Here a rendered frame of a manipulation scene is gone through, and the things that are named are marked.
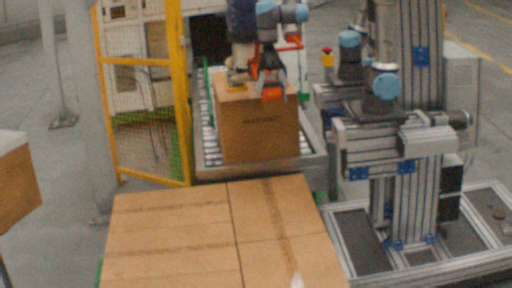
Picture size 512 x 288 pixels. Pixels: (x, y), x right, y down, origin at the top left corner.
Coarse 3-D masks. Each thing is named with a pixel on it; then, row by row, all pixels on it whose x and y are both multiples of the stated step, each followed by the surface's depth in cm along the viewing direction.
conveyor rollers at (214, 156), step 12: (204, 84) 467; (204, 96) 435; (204, 108) 410; (204, 120) 393; (216, 120) 387; (204, 132) 369; (216, 132) 369; (300, 132) 357; (204, 144) 352; (216, 144) 352; (300, 144) 340; (216, 156) 335
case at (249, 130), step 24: (216, 72) 347; (216, 96) 322; (240, 96) 301; (288, 96) 299; (240, 120) 301; (264, 120) 303; (288, 120) 304; (240, 144) 306; (264, 144) 308; (288, 144) 310
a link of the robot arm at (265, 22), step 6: (264, 0) 214; (270, 0) 212; (258, 6) 211; (264, 6) 209; (270, 6) 210; (276, 6) 212; (258, 12) 212; (264, 12) 210; (270, 12) 210; (276, 12) 211; (258, 18) 213; (264, 18) 211; (270, 18) 211; (276, 18) 211; (258, 24) 214; (264, 24) 212; (270, 24) 212; (276, 24) 214; (264, 30) 213
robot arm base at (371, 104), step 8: (368, 96) 238; (376, 96) 236; (368, 104) 239; (376, 104) 237; (384, 104) 236; (392, 104) 240; (368, 112) 239; (376, 112) 237; (384, 112) 237; (392, 112) 239
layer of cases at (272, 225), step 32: (160, 192) 298; (192, 192) 296; (224, 192) 293; (256, 192) 291; (288, 192) 288; (128, 224) 269; (160, 224) 267; (192, 224) 266; (224, 224) 264; (256, 224) 262; (288, 224) 260; (320, 224) 257; (128, 256) 243; (160, 256) 242; (192, 256) 241; (224, 256) 240; (256, 256) 238; (288, 256) 236; (320, 256) 234
